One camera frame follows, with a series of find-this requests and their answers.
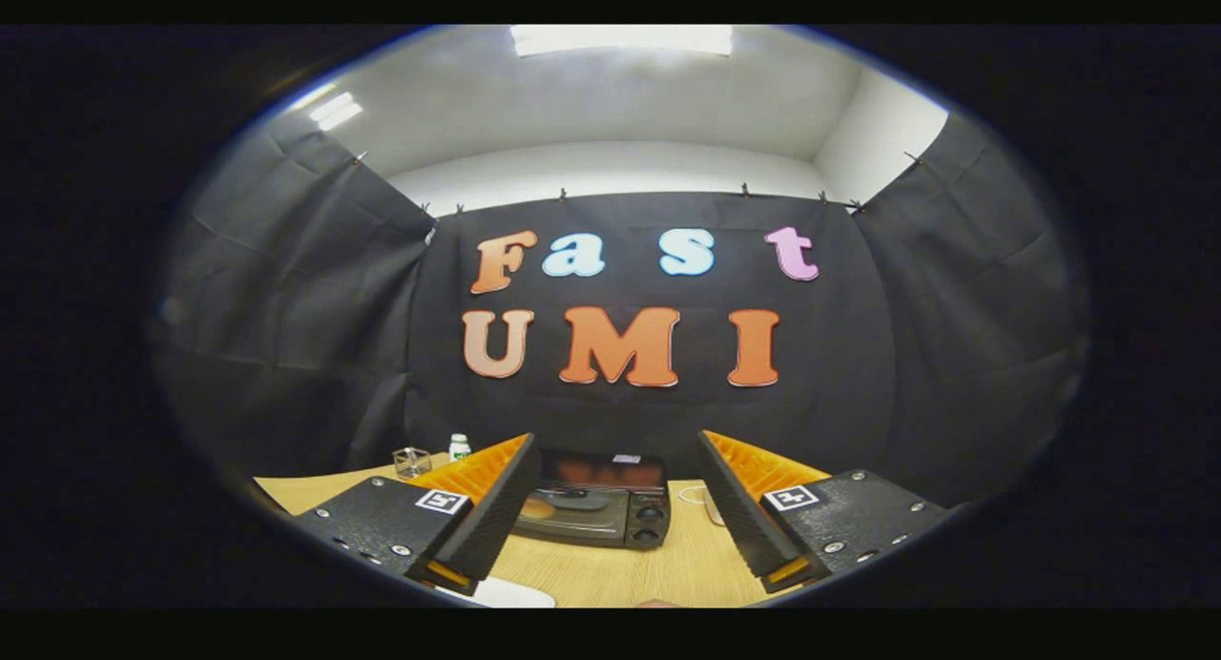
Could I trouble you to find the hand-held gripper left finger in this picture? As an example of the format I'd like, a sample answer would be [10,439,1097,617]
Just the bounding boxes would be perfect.
[291,433,543,596]

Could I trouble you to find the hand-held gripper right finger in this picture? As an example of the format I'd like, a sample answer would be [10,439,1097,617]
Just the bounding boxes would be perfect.
[696,429,955,594]

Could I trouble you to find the black toaster oven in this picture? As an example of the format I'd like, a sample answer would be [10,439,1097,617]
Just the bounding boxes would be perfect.
[510,450,673,550]

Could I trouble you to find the square white plate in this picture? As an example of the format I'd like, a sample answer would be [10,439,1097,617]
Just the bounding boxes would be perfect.
[472,578,557,608]

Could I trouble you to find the small ceiling light panel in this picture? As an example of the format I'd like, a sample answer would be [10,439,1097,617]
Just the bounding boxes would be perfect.
[307,91,364,133]

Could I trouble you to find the large ceiling light panel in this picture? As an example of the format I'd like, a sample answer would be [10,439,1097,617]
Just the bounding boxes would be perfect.
[510,26,734,58]

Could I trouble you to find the white power cable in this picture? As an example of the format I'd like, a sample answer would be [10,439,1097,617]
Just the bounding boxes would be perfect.
[679,485,727,527]

